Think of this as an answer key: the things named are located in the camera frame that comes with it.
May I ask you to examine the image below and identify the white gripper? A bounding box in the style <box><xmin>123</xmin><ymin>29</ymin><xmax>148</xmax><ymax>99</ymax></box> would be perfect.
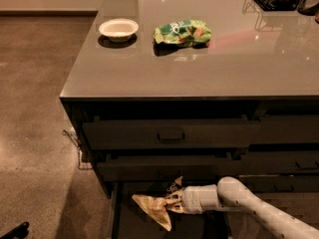
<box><xmin>165</xmin><ymin>184</ymin><xmax>221</xmax><ymax>214</ymax></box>

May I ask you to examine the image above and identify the brown chip bag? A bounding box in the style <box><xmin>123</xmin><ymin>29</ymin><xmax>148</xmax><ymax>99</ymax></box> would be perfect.
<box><xmin>132</xmin><ymin>176</ymin><xmax>182</xmax><ymax>231</ymax></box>

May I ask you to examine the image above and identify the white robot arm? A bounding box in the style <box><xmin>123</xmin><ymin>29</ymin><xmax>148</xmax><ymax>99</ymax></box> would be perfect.
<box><xmin>166</xmin><ymin>176</ymin><xmax>319</xmax><ymax>239</ymax></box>

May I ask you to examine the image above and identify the middle left drawer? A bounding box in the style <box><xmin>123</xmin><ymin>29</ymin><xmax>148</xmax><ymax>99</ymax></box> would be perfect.
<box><xmin>97</xmin><ymin>155</ymin><xmax>240</xmax><ymax>181</ymax></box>

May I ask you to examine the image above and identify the open bottom drawer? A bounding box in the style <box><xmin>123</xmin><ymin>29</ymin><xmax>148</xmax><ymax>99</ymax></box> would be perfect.
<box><xmin>108</xmin><ymin>181</ymin><xmax>232</xmax><ymax>239</ymax></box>

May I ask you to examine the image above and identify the top left drawer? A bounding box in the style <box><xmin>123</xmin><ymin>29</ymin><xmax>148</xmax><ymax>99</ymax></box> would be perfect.
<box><xmin>82</xmin><ymin>119</ymin><xmax>259</xmax><ymax>150</ymax></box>

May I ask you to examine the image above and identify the middle right drawer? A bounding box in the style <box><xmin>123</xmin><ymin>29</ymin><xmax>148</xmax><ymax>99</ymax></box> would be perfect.
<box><xmin>240</xmin><ymin>151</ymin><xmax>319</xmax><ymax>175</ymax></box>

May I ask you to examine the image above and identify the bottom right drawer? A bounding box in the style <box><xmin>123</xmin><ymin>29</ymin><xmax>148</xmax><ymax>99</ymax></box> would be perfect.
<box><xmin>239</xmin><ymin>175</ymin><xmax>319</xmax><ymax>193</ymax></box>

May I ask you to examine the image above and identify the dark counter cabinet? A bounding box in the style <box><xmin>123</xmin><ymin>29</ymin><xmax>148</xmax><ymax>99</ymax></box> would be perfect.
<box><xmin>61</xmin><ymin>0</ymin><xmax>319</xmax><ymax>192</ymax></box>

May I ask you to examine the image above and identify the top right drawer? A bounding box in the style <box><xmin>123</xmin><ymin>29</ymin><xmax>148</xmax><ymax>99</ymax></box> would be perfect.
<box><xmin>252</xmin><ymin>115</ymin><xmax>319</xmax><ymax>144</ymax></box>

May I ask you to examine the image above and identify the green chip bag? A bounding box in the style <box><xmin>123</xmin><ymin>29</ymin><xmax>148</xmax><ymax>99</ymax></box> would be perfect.
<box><xmin>154</xmin><ymin>20</ymin><xmax>211</xmax><ymax>47</ymax></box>

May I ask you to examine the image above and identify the dark round object on counter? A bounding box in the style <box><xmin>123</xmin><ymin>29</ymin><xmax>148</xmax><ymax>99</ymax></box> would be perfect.
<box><xmin>297</xmin><ymin>0</ymin><xmax>319</xmax><ymax>16</ymax></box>

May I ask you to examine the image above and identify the black object floor corner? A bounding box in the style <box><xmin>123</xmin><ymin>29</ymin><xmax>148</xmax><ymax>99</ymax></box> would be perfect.
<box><xmin>0</xmin><ymin>222</ymin><xmax>29</xmax><ymax>239</ymax></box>

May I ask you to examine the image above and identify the white bowl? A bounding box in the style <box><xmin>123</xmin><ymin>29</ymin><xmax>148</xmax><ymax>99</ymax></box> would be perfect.
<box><xmin>99</xmin><ymin>18</ymin><xmax>139</xmax><ymax>43</ymax></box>

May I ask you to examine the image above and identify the wire rack on floor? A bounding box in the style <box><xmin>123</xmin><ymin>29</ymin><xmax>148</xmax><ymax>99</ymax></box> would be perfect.
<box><xmin>62</xmin><ymin>128</ymin><xmax>92</xmax><ymax>170</ymax></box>

